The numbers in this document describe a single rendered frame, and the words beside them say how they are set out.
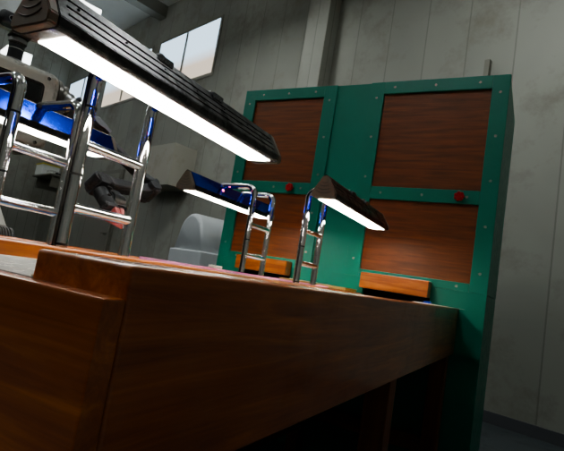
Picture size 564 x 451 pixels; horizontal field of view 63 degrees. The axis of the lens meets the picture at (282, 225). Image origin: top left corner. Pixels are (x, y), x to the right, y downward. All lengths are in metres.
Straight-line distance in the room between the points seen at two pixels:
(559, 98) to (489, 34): 0.87
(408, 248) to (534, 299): 1.73
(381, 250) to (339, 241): 0.21
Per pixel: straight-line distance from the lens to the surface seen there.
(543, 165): 3.90
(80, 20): 0.74
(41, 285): 0.41
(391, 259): 2.17
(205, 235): 4.92
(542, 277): 3.74
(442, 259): 2.12
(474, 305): 2.08
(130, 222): 1.02
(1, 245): 0.80
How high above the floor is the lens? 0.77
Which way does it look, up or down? 6 degrees up
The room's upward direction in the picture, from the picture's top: 9 degrees clockwise
